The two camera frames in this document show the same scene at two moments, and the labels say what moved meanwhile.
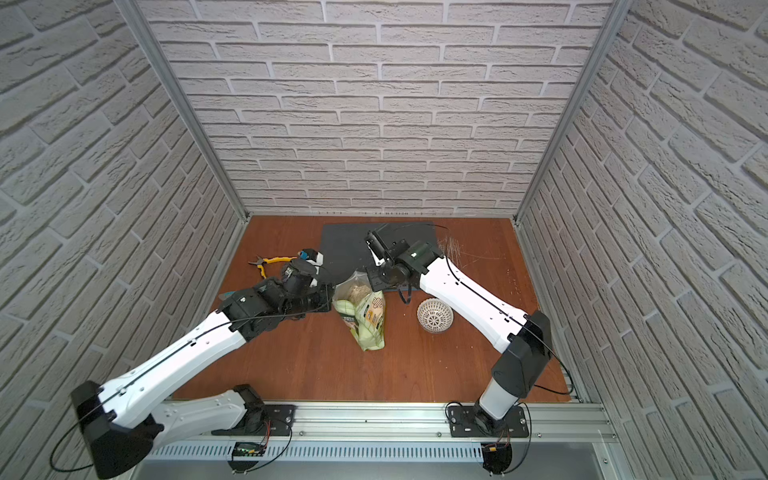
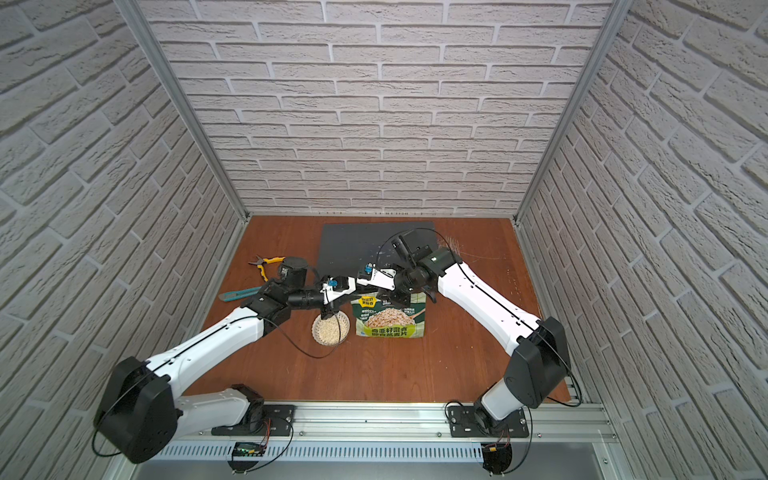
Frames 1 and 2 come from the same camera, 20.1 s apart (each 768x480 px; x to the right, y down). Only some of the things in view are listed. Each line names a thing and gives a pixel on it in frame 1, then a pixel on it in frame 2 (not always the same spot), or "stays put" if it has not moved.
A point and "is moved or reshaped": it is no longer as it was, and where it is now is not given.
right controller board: [496, 456] stays put
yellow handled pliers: [259, 262] stays put
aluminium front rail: [422, 422] stays put
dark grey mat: [345, 250] stays put
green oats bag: [362, 309] is moved or reshaped
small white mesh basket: [435, 315] -> [332, 330]
